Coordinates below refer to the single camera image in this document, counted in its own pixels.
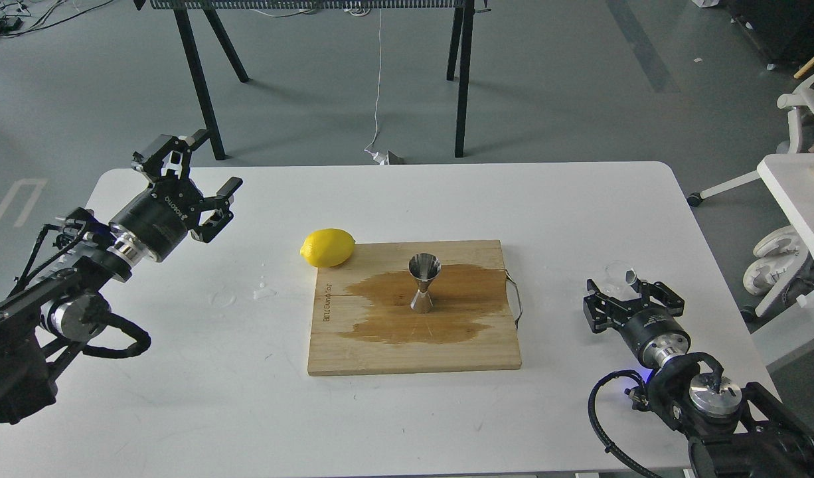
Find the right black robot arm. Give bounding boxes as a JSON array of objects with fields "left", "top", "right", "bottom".
[{"left": 583, "top": 279, "right": 814, "bottom": 477}]

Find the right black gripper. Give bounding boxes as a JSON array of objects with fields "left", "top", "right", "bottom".
[{"left": 583, "top": 278, "right": 691, "bottom": 370}]

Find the cable bundle on floor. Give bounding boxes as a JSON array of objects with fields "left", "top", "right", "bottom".
[{"left": 0, "top": 0, "right": 116, "bottom": 47}]

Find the steel jigger measuring cup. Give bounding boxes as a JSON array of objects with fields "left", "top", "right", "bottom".
[{"left": 409, "top": 253, "right": 442, "bottom": 314}]

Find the white power adapter on floor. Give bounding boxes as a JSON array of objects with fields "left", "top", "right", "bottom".
[{"left": 364, "top": 149, "right": 405, "bottom": 165}]

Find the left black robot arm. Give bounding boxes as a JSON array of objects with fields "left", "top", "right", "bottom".
[{"left": 0, "top": 129, "right": 242, "bottom": 424}]

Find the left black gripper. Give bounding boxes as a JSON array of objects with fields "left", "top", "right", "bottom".
[{"left": 110, "top": 128, "right": 243, "bottom": 262}]

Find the white side table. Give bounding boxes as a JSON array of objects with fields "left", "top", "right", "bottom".
[{"left": 751, "top": 153, "right": 814, "bottom": 372}]

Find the white hanging cable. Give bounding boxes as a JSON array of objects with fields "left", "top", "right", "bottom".
[{"left": 364, "top": 8, "right": 384, "bottom": 155}]

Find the black metal frame table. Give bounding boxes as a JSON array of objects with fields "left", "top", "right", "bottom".
[{"left": 133, "top": 1, "right": 490, "bottom": 161}]

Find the yellow lemon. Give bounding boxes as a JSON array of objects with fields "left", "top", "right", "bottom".
[{"left": 299, "top": 229, "right": 356, "bottom": 268}]

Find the clear plastic cup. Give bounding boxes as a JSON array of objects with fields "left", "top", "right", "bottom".
[{"left": 602, "top": 260, "right": 638, "bottom": 300}]

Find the wooden cutting board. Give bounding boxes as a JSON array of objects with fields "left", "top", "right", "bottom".
[{"left": 307, "top": 239, "right": 522, "bottom": 377}]

